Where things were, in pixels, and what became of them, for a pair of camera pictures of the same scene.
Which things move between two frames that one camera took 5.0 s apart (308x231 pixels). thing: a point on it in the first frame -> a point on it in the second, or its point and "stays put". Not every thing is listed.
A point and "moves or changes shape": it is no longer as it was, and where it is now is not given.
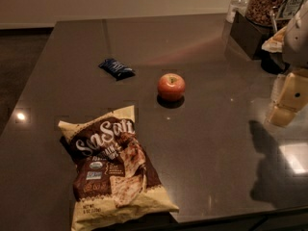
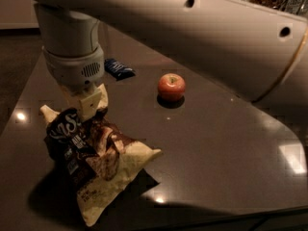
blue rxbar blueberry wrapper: x=117 y=70 stays put
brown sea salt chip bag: x=115 y=179 moves or changes shape
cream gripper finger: x=295 y=93 -> x=80 y=74
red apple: x=171 y=87 stays put
